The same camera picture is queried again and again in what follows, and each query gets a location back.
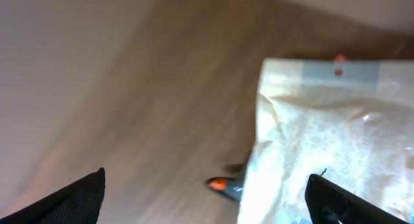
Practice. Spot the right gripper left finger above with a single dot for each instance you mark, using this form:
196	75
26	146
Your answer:
77	203

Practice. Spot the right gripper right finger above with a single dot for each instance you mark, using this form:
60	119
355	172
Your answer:
328	203

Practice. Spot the red small packet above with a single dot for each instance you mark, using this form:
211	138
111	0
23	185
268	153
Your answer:
228	187

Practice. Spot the beige snack pouch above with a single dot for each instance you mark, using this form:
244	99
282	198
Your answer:
350	122

